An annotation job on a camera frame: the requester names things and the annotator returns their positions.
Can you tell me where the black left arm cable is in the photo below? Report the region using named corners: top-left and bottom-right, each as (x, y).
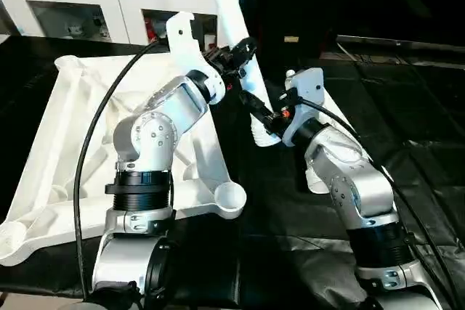
top-left (73, 37), bottom-right (172, 303)

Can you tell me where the white plastic table top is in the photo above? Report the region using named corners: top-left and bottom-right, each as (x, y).
top-left (0, 54), bottom-right (248, 266)

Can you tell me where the black work mat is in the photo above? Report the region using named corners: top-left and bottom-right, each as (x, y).
top-left (0, 34), bottom-right (465, 310)

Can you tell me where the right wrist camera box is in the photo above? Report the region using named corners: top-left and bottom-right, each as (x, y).
top-left (280, 67), bottom-right (325, 144)

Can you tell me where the red bottle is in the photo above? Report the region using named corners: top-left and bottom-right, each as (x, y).
top-left (145, 20), bottom-right (158, 43)

